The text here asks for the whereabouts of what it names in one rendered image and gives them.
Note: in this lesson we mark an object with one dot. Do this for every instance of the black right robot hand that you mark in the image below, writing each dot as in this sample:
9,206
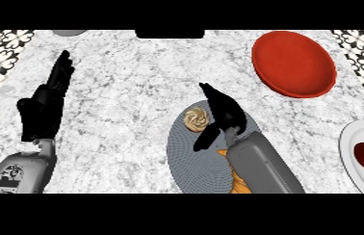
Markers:
225,108

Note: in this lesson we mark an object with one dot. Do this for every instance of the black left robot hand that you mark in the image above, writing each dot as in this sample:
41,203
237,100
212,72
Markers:
41,107

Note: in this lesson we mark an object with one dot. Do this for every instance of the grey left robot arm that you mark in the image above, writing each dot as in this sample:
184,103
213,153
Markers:
26,168

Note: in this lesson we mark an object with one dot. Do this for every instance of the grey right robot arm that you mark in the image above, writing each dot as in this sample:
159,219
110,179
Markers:
259,163

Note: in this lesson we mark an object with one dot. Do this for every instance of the beige swirl cupcake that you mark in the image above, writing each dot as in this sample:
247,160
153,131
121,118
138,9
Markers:
196,118

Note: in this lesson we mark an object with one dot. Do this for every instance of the grey round placemat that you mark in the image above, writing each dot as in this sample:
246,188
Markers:
199,161

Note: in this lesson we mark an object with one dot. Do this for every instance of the red bowl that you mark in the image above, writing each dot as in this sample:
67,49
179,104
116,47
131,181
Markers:
293,64

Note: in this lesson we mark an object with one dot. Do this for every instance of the orange item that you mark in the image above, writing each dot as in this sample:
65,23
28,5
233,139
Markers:
235,181

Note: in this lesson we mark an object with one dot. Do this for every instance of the grey round object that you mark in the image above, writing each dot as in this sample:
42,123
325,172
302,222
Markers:
69,32

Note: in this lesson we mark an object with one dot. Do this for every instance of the white plate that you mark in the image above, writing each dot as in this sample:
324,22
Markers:
349,149

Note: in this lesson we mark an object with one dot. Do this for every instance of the dark red item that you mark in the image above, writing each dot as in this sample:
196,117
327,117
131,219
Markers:
359,153

